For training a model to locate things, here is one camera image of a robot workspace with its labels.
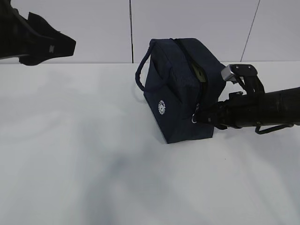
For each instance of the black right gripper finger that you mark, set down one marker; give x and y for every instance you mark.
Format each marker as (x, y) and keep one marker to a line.
(213, 115)

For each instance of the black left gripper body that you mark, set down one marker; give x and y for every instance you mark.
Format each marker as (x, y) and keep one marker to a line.
(14, 37)

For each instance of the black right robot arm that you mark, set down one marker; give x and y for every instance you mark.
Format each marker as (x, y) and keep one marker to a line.
(266, 112)

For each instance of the dark navy lunch bag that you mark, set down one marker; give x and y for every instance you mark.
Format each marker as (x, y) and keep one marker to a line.
(171, 89)

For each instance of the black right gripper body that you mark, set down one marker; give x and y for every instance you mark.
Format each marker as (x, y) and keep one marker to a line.
(229, 104)

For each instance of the glass container with green lid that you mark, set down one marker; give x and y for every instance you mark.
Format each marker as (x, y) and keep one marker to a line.
(200, 73)

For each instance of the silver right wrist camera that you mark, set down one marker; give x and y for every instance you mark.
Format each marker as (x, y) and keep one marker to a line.
(232, 71)

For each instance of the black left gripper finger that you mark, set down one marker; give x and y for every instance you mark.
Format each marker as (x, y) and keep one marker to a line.
(43, 42)

